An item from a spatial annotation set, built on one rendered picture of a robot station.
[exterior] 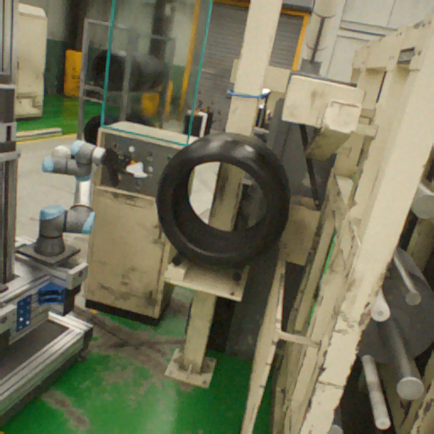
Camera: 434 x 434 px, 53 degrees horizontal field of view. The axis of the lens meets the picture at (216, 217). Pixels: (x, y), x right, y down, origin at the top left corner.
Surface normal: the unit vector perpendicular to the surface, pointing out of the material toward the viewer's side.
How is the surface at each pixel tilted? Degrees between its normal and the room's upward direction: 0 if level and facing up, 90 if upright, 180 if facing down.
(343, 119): 72
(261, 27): 90
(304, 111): 90
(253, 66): 90
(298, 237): 90
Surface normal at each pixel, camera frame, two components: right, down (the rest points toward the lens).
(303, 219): -0.18, 0.31
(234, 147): 0.04, -0.47
